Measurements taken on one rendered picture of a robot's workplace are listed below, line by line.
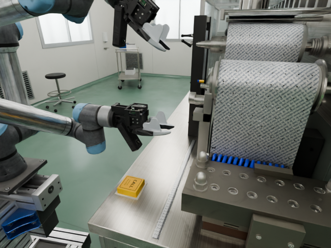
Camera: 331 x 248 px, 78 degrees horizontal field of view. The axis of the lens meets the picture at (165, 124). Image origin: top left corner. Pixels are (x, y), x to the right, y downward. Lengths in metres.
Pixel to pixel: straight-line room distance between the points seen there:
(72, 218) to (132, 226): 1.36
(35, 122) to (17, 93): 0.28
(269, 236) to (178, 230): 0.22
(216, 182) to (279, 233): 0.17
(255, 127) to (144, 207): 0.40
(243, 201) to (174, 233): 0.20
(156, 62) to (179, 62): 0.72
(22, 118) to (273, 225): 0.76
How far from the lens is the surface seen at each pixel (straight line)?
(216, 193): 0.55
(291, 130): 0.65
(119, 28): 0.68
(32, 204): 1.10
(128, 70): 5.59
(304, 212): 0.58
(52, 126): 0.85
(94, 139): 0.80
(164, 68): 6.56
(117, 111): 0.70
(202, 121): 0.72
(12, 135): 1.07
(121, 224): 0.65
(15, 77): 1.06
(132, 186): 0.71
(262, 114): 0.62
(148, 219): 0.65
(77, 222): 1.93
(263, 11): 0.88
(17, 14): 0.73
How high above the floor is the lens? 1.40
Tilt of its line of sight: 25 degrees down
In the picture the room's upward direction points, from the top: straight up
